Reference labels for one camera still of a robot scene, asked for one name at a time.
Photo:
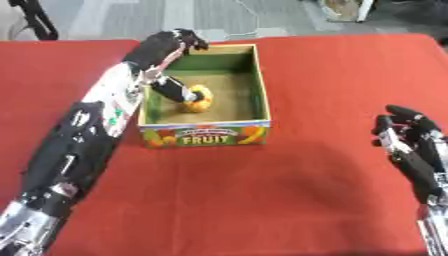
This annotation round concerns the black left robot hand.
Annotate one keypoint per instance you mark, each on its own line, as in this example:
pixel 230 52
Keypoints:
pixel 156 50

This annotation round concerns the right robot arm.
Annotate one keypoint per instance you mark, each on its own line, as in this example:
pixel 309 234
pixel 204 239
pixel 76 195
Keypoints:
pixel 436 226

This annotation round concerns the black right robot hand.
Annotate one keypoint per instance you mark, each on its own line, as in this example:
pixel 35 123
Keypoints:
pixel 417 156

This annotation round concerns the yellow toy fruit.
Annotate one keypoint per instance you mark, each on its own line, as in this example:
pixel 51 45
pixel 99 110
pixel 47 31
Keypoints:
pixel 198 104

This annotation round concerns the tan bag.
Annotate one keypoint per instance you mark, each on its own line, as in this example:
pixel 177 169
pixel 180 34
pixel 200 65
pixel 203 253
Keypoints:
pixel 344 9

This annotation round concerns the cardboard box with green inside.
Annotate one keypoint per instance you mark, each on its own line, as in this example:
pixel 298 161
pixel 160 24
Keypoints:
pixel 233 96

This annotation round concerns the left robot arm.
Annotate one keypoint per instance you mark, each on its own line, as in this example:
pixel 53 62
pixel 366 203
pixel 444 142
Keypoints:
pixel 76 146

